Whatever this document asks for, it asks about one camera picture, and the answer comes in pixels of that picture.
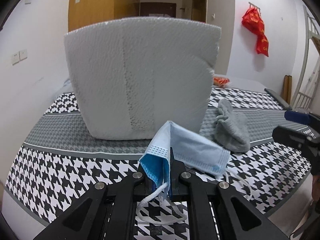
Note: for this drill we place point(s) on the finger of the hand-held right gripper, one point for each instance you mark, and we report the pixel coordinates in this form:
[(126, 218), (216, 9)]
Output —
[(296, 116), (292, 136)]

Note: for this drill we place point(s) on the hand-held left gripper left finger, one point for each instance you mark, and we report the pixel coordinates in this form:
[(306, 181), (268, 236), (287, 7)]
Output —
[(137, 180)]

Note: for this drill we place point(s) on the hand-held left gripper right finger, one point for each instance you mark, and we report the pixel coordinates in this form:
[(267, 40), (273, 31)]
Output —
[(175, 170)]

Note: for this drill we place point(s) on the blue face mask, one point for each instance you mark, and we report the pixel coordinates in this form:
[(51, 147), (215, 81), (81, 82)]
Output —
[(190, 145)]

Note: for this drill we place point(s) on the person's right hand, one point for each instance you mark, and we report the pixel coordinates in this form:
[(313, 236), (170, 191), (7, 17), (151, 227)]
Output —
[(316, 192)]

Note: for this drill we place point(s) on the wooden sticks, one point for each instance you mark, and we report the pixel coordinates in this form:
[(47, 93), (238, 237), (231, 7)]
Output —
[(288, 88)]

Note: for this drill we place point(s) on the grey sock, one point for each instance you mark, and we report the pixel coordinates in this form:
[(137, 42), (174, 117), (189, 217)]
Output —
[(230, 127)]

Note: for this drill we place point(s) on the houndstooth blanket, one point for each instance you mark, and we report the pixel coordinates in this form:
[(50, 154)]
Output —
[(75, 160)]

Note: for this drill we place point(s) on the red plastic bag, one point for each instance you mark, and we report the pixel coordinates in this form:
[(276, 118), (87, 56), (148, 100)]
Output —
[(253, 20), (262, 45)]

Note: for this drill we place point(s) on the red snack packet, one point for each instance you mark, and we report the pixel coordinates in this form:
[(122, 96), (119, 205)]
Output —
[(221, 81)]

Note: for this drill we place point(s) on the dark brown door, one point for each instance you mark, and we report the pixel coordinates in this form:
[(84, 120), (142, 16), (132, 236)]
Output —
[(157, 9)]

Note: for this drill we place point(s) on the wooden wardrobe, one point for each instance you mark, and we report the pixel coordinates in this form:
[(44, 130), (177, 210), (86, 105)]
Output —
[(100, 5)]

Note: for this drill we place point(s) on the metal wall hook rack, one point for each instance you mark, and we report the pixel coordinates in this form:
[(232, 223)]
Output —
[(255, 6)]

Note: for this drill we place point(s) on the wooden side door frame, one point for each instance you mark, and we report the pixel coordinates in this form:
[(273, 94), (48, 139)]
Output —
[(199, 3)]

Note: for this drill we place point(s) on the double wall switch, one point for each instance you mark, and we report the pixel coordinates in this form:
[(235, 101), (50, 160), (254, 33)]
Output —
[(19, 57)]

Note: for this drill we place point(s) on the white wall socket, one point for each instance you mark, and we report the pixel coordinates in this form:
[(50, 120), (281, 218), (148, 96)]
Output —
[(28, 0)]

